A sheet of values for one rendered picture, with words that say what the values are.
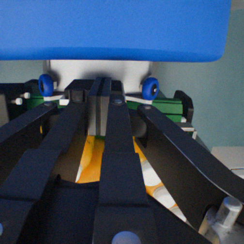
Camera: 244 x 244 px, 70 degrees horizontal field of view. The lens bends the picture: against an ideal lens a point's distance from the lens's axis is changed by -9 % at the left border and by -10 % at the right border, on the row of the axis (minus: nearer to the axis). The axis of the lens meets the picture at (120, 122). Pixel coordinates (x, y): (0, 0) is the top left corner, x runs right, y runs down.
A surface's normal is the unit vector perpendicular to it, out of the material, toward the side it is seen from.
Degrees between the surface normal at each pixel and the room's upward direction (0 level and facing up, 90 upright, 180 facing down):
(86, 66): 0
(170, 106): 30
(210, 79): 0
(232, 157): 90
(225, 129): 0
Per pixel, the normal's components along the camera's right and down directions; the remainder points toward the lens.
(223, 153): 0.05, -0.91
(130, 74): 0.03, 0.41
